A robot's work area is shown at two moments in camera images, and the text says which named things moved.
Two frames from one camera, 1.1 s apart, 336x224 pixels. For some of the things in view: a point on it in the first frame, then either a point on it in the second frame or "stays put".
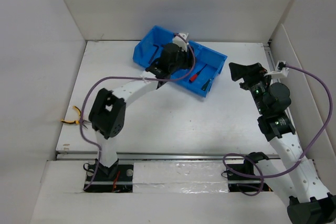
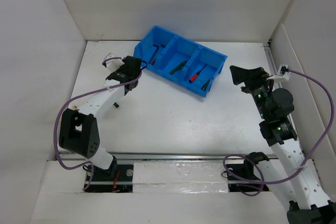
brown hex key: [154, 54] stays put
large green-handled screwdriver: [204, 87] stays put
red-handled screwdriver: [195, 76] stays put
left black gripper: [188, 59] → [119, 69]
